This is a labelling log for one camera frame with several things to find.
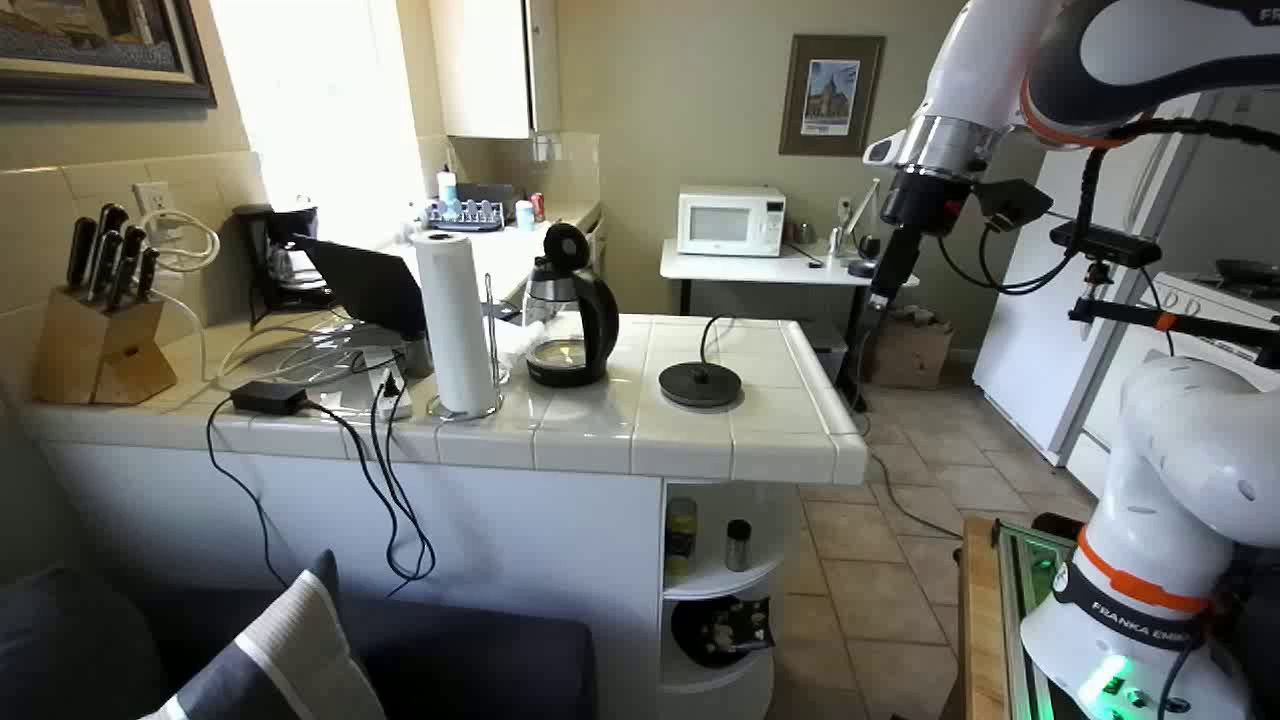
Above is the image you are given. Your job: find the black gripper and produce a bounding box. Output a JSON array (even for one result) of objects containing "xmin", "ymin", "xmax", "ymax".
[{"xmin": 868, "ymin": 173, "xmax": 966, "ymax": 314}]

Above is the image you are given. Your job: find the black glass electric kettle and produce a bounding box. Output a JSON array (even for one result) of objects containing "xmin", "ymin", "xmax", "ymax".
[{"xmin": 518, "ymin": 223, "xmax": 618, "ymax": 390}]

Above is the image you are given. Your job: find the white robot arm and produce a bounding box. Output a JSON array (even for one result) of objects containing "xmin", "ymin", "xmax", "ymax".
[{"xmin": 868, "ymin": 0, "xmax": 1280, "ymax": 720}]

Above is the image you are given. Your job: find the black round kettle base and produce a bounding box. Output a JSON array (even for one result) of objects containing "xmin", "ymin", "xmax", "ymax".
[{"xmin": 659, "ymin": 361, "xmax": 744, "ymax": 410}]

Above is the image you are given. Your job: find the white side table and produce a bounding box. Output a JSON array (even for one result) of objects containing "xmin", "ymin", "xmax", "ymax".
[{"xmin": 659, "ymin": 243, "xmax": 884, "ymax": 413}]

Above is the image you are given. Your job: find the cardboard box on floor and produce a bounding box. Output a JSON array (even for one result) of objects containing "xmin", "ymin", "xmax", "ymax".
[{"xmin": 868, "ymin": 316, "xmax": 950, "ymax": 390}]

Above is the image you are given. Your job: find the white microwave oven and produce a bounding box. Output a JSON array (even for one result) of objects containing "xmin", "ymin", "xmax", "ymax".
[{"xmin": 677, "ymin": 188, "xmax": 786, "ymax": 255}]

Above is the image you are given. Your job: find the white refrigerator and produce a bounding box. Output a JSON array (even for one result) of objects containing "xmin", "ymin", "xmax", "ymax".
[{"xmin": 972, "ymin": 138, "xmax": 1280, "ymax": 491}]

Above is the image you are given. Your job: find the wooden robot mounting board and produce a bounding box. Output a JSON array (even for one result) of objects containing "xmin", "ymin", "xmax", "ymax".
[{"xmin": 944, "ymin": 516, "xmax": 1084, "ymax": 720}]

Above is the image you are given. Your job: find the bottle on shelf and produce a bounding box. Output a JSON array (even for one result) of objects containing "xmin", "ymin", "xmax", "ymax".
[{"xmin": 664, "ymin": 496, "xmax": 697, "ymax": 582}]

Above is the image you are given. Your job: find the white paper towel roll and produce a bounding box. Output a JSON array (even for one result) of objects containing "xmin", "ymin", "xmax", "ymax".
[{"xmin": 412, "ymin": 237, "xmax": 496, "ymax": 417}]

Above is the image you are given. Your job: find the clear plastic water bottle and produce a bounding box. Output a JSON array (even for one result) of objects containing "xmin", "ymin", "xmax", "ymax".
[{"xmin": 435, "ymin": 163, "xmax": 460, "ymax": 223}]

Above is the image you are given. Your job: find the black open laptop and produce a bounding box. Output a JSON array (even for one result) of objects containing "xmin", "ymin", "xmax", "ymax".
[{"xmin": 302, "ymin": 240, "xmax": 427, "ymax": 340}]

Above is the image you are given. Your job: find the black coffee maker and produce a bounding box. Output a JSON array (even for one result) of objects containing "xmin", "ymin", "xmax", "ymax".
[{"xmin": 236, "ymin": 203, "xmax": 330, "ymax": 316}]

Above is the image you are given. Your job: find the black power adapter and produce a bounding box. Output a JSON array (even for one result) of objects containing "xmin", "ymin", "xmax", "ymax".
[{"xmin": 231, "ymin": 381, "xmax": 302, "ymax": 417}]

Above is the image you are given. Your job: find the grey white striped pillow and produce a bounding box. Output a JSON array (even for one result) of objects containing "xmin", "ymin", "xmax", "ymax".
[{"xmin": 145, "ymin": 553, "xmax": 389, "ymax": 720}]

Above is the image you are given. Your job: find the wooden knife block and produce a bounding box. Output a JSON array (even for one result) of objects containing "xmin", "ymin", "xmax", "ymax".
[{"xmin": 33, "ymin": 292, "xmax": 176, "ymax": 410}]

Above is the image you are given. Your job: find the dark framed painting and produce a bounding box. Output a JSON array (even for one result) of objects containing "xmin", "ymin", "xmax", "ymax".
[{"xmin": 0, "ymin": 0, "xmax": 214, "ymax": 108}]

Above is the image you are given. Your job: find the dark blue sofa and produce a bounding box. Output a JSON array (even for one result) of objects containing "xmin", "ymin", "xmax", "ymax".
[{"xmin": 0, "ymin": 563, "xmax": 597, "ymax": 720}]

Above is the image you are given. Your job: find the black camera on stand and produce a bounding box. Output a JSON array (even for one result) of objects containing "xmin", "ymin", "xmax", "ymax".
[{"xmin": 1052, "ymin": 220, "xmax": 1158, "ymax": 268}]

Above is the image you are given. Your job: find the framed picture on wall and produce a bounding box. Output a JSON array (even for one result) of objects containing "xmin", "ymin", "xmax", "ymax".
[{"xmin": 781, "ymin": 38, "xmax": 884, "ymax": 157}]

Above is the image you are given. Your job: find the black adapter cable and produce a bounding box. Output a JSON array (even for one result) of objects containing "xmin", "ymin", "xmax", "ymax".
[{"xmin": 198, "ymin": 384, "xmax": 440, "ymax": 593}]

